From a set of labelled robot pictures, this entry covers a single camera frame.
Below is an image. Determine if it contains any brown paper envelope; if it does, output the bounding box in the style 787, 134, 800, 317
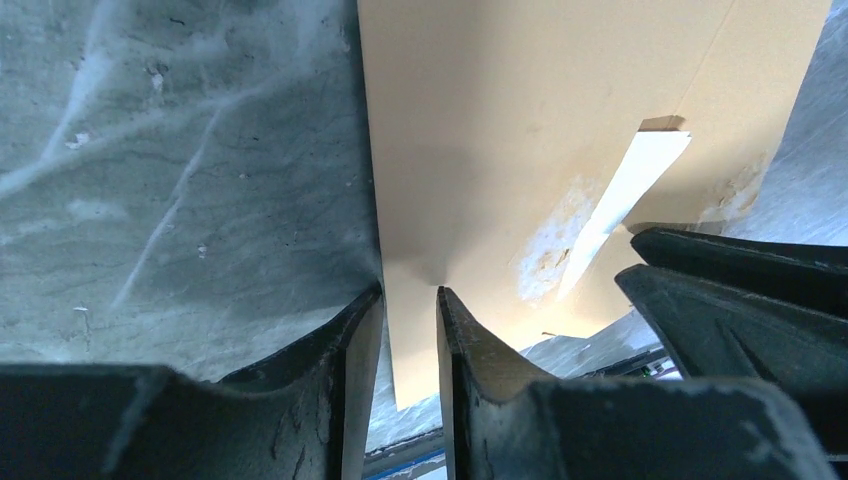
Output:
358, 1, 831, 409

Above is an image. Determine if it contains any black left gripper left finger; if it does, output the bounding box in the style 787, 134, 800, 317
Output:
1, 285, 382, 479

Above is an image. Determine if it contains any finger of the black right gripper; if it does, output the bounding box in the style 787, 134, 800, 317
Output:
615, 265, 847, 458
631, 227, 847, 318

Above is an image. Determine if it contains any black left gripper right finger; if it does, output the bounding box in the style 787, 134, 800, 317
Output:
436, 287, 837, 479

